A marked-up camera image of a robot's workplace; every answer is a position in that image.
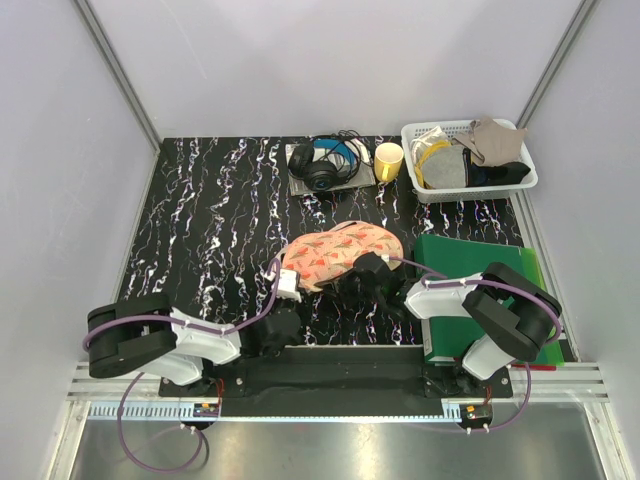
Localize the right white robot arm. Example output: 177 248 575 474
327 253 562 397

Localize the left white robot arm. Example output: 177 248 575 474
83 293 302 396

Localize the grey book under headphones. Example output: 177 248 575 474
285 142 376 196

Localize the green binder folder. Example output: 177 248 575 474
413 234 546 362

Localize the yellow mug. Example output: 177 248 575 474
374 142 404 183

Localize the yellow cloth in basket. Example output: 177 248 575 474
408 140 452 189

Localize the black over-ear headphones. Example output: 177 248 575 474
287 130 372 193

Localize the grey cloth in basket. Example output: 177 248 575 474
420 145 468 189

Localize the white packet in basket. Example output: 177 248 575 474
411 125 449 156

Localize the white plastic basket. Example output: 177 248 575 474
401 120 538 204

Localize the black cloth in basket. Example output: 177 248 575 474
467 162 531 187

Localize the beige cloth in basket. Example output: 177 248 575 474
453 117 527 167

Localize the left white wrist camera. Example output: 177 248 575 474
276 269 302 302

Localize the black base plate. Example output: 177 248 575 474
159 346 513 420

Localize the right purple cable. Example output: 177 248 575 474
387 254 561 434

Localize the purple cable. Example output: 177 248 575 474
387 254 561 434
82 258 284 471

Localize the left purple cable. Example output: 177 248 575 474
82 258 284 471

